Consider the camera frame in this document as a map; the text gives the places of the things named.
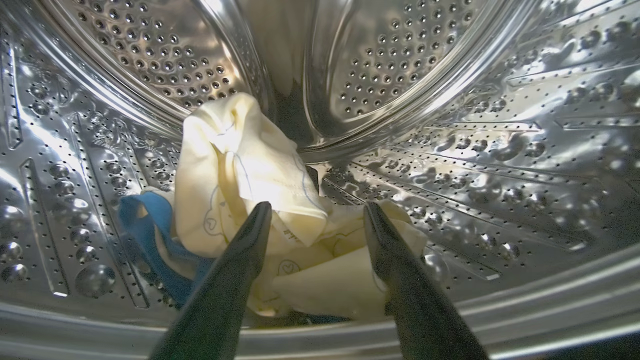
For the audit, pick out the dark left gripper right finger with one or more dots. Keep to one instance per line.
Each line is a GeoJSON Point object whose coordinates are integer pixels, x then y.
{"type": "Point", "coordinates": [420, 310]}

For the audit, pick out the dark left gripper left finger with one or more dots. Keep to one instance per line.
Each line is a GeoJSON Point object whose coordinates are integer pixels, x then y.
{"type": "Point", "coordinates": [220, 300]}

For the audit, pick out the pale yellow garment blue trim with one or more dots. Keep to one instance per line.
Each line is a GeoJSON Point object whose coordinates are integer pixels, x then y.
{"type": "Point", "coordinates": [340, 285]}

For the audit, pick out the pale yellow plain garment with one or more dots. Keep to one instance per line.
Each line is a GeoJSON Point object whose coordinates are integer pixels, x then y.
{"type": "Point", "coordinates": [240, 150]}

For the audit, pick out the steel washing machine drum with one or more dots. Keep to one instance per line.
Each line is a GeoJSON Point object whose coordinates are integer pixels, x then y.
{"type": "Point", "coordinates": [500, 150]}

